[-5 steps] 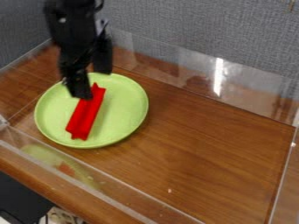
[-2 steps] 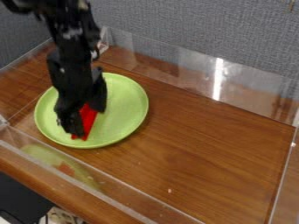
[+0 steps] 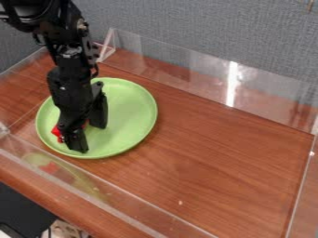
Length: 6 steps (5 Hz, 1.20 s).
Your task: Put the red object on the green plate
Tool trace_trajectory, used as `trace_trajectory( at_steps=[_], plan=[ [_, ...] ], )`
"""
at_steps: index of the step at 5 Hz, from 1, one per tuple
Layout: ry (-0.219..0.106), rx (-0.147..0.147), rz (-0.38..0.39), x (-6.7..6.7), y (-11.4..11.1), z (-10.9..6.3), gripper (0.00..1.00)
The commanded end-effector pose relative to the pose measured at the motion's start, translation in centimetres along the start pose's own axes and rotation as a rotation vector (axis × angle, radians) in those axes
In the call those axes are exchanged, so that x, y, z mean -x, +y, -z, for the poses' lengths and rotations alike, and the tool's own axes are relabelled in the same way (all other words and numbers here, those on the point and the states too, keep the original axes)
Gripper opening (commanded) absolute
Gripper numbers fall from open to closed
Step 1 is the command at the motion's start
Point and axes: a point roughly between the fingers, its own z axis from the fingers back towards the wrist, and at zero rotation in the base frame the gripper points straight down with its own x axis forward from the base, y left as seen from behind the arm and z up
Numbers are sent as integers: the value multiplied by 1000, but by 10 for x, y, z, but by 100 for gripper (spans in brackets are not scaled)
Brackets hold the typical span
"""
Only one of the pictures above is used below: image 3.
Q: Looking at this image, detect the clear acrylic corner bracket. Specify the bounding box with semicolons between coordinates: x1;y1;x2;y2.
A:
97;28;114;62

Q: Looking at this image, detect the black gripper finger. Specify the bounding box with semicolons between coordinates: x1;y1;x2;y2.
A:
86;92;109;130
59;123;88;153

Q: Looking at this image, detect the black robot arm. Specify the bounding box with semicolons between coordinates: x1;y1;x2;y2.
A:
0;0;108;153

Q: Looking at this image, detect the white power strip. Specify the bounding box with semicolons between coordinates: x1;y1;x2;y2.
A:
39;219;90;238

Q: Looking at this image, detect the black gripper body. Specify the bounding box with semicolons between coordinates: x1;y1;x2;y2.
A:
46;59;104;129

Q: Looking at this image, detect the green round plate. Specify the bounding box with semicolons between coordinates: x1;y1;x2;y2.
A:
34;77;157;160

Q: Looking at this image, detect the clear acrylic enclosure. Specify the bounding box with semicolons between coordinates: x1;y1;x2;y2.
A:
0;30;318;238

